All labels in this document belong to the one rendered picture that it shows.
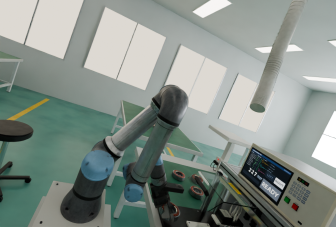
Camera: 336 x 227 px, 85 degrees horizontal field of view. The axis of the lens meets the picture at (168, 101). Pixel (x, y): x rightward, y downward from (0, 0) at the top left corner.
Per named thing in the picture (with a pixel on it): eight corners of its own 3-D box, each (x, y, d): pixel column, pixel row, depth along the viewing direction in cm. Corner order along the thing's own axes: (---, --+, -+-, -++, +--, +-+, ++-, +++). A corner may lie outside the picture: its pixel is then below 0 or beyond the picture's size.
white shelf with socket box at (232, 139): (208, 182, 167) (229, 138, 163) (192, 161, 202) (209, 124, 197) (237, 189, 178) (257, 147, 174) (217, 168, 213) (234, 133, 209)
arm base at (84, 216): (53, 219, 65) (62, 195, 64) (67, 190, 79) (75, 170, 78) (95, 226, 69) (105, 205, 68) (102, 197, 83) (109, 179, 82)
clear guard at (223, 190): (207, 211, 78) (213, 199, 78) (187, 178, 101) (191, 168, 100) (262, 220, 89) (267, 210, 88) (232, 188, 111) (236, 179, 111)
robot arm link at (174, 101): (200, 99, 66) (142, 208, 72) (192, 94, 77) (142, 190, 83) (172, 85, 64) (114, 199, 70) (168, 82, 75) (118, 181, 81)
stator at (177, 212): (161, 221, 90) (164, 214, 90) (156, 204, 101) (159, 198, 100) (180, 224, 94) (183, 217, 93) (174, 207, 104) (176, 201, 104)
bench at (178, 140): (103, 187, 218) (125, 131, 211) (108, 131, 392) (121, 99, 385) (182, 201, 254) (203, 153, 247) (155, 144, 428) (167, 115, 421)
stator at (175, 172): (186, 180, 153) (188, 176, 153) (178, 182, 145) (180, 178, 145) (177, 172, 161) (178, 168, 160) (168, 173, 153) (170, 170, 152)
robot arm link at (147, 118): (77, 164, 77) (176, 80, 75) (88, 148, 91) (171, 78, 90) (98, 182, 79) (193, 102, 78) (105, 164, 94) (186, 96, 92)
